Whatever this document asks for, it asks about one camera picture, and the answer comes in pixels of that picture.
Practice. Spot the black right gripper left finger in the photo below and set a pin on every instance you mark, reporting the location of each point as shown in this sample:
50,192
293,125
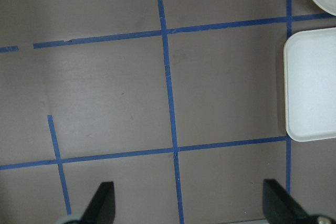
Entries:
101,208

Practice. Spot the white rectangular tray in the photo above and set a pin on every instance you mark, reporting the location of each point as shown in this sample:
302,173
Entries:
309,75

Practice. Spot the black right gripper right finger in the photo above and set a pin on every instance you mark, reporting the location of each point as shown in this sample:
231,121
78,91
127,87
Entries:
279,207

